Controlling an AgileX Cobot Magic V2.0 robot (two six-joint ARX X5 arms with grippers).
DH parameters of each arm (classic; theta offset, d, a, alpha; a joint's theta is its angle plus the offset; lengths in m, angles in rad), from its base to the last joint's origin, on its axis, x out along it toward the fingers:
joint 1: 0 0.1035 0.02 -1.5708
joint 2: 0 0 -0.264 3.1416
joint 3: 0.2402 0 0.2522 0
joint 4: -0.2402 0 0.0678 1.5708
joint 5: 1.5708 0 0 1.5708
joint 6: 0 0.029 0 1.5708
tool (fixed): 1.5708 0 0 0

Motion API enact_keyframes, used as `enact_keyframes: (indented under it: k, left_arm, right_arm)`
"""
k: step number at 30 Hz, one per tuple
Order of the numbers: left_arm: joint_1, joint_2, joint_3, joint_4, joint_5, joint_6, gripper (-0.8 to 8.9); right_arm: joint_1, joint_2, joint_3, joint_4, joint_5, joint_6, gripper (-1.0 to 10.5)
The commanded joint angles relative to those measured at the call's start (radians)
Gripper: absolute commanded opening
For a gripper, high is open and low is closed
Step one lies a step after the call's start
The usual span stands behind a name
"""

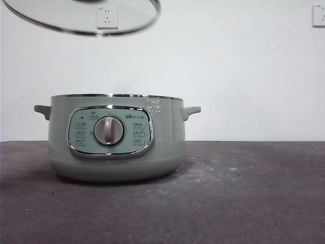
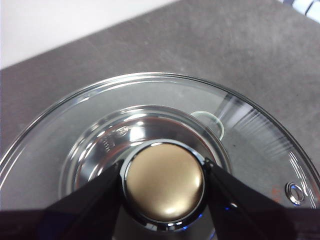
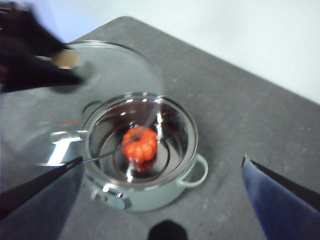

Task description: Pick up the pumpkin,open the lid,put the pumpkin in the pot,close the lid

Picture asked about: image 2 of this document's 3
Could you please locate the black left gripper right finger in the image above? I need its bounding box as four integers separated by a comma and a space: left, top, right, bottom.
203, 159, 320, 240

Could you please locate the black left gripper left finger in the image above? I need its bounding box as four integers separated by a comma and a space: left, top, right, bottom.
0, 160, 125, 240

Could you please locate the glass lid with green knob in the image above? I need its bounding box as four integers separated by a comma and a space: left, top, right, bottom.
0, 71, 320, 240

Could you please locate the pale green electric cooking pot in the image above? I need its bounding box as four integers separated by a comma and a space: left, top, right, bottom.
59, 104, 229, 198

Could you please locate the grey metal frame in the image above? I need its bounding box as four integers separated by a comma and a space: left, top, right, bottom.
303, 0, 320, 16

